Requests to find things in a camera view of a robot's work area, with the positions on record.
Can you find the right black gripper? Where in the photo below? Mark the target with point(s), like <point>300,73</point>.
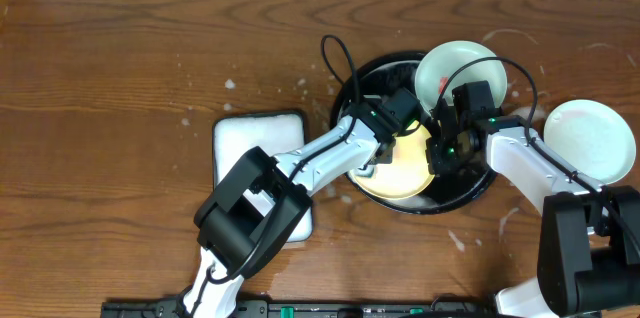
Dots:
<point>437,162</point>

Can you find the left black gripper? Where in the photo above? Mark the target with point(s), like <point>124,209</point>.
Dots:
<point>382,153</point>

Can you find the yellow plate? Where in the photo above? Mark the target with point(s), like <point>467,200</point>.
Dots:
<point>408,173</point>

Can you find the mint plate small red stain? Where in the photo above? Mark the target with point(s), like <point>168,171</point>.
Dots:
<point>444,60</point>

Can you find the mint plate long red stain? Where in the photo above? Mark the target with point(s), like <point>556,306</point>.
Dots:
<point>593,138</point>

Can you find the green sponge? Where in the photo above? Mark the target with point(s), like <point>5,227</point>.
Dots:
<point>366,171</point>

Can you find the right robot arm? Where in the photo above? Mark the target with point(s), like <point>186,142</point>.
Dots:
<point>588,255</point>

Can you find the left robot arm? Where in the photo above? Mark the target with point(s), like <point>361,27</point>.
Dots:
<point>255,208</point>

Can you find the black round tray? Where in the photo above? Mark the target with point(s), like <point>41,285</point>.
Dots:
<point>385,75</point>

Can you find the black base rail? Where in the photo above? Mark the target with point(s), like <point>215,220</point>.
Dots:
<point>264,309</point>

